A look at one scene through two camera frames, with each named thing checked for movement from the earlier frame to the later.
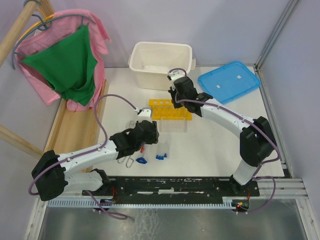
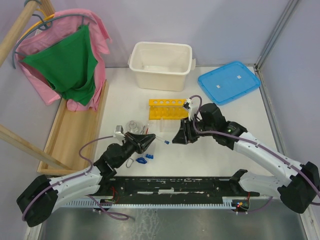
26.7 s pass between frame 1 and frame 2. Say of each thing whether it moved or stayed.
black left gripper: moved
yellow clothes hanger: stayed
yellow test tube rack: stayed
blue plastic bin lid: stayed
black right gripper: moved
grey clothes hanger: stayed
